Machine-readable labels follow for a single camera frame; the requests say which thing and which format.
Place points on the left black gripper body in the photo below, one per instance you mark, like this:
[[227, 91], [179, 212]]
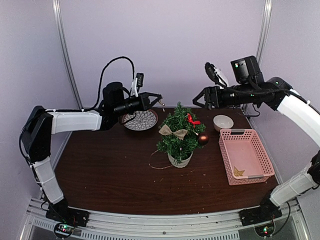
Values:
[[122, 108]]

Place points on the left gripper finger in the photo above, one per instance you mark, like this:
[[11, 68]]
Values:
[[152, 103], [154, 97]]

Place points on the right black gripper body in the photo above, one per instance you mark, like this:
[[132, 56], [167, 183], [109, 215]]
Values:
[[244, 94]]

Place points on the small silver bell ornament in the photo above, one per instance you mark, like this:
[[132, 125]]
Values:
[[163, 105]]

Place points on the red ribbon bow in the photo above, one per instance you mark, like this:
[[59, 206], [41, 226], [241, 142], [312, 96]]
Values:
[[192, 121]]

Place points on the small green christmas tree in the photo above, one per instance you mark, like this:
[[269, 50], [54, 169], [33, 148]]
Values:
[[179, 152]]

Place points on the red burlap bow ornament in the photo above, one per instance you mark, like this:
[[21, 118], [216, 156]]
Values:
[[166, 131]]

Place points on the red bauble ornament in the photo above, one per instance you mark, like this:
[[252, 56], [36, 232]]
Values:
[[202, 139]]

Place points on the gold star ornament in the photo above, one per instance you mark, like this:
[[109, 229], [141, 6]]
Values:
[[238, 173]]

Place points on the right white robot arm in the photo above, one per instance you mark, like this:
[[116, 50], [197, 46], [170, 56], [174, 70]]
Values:
[[290, 146]]

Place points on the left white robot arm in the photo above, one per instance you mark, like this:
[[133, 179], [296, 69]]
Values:
[[36, 136]]

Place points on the patterned ceramic plate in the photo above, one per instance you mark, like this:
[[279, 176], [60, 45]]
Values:
[[140, 120]]

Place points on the white ceramic bowl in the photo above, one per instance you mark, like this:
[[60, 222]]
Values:
[[221, 122]]

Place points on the pink plastic basket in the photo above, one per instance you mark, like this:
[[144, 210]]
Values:
[[243, 149]]

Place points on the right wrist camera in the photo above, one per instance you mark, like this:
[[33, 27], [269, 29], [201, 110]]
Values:
[[216, 75]]

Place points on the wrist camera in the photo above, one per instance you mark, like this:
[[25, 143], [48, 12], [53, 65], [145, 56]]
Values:
[[216, 75], [136, 84]]

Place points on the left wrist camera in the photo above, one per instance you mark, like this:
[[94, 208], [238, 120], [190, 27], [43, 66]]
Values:
[[136, 84]]

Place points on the right aluminium frame post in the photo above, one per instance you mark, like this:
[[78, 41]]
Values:
[[264, 30]]

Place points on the aluminium frame post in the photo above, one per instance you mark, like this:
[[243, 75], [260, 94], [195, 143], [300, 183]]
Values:
[[66, 58], [264, 30]]

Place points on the left aluminium frame post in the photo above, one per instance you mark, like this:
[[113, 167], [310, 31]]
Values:
[[66, 58]]

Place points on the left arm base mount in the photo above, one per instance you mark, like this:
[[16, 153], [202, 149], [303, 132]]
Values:
[[73, 217]]

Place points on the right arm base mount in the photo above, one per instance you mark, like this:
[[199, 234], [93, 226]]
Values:
[[253, 216]]

